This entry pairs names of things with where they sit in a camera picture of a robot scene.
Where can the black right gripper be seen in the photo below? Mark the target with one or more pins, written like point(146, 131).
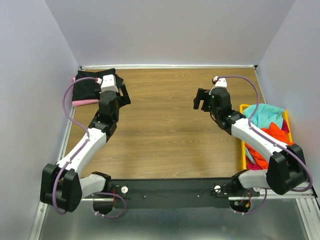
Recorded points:
point(202, 94)

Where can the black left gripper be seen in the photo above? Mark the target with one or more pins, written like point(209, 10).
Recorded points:
point(124, 99)

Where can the black t-shirt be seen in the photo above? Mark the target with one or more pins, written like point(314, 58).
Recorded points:
point(98, 74)

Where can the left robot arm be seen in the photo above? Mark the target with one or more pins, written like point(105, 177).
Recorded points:
point(61, 184)

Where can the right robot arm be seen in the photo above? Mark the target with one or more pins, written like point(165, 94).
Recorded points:
point(286, 167)

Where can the yellow plastic bin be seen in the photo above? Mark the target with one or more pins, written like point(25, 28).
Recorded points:
point(247, 164)

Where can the folded pink t-shirt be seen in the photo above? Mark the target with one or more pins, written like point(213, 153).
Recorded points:
point(83, 101)

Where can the teal t-shirt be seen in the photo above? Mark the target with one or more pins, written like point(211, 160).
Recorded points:
point(270, 119)

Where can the orange t-shirt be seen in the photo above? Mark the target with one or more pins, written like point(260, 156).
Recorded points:
point(277, 133)

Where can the magenta t-shirt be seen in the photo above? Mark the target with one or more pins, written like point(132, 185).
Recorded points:
point(285, 125)

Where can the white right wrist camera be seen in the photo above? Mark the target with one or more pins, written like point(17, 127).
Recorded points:
point(218, 83)

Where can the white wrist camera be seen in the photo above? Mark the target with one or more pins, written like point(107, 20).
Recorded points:
point(107, 83)
point(218, 83)

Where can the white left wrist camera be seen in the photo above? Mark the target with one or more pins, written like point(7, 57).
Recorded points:
point(107, 83)

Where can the black mounting base plate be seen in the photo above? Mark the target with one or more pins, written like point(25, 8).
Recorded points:
point(170, 193)

